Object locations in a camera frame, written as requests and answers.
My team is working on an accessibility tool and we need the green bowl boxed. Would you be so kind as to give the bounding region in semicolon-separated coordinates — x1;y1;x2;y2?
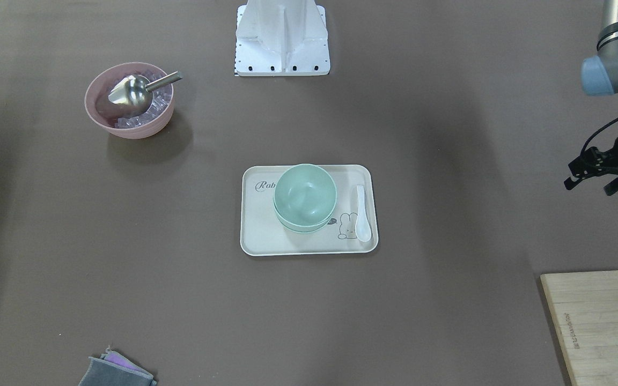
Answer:
273;164;338;214
281;221;329;234
274;207;333;234

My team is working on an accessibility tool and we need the bamboo cutting board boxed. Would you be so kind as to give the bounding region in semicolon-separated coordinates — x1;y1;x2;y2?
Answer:
540;270;618;385

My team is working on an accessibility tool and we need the white ceramic spoon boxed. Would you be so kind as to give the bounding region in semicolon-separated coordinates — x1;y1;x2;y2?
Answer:
355;185;371;242

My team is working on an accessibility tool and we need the cream rabbit serving tray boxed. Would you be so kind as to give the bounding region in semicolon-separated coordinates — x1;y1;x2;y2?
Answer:
240;164;379;256

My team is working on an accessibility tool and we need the metal ice scoop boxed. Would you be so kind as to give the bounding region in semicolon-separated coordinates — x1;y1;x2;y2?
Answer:
107;71;182;112

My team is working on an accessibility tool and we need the pink bowl with ice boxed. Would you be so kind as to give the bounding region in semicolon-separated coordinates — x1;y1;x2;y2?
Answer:
84;62;175;139

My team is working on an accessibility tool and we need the grey folded cloth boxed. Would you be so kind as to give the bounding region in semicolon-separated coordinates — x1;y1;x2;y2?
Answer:
78;347;158;385

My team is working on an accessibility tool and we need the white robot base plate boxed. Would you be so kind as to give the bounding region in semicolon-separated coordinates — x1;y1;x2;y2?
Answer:
234;1;331;77

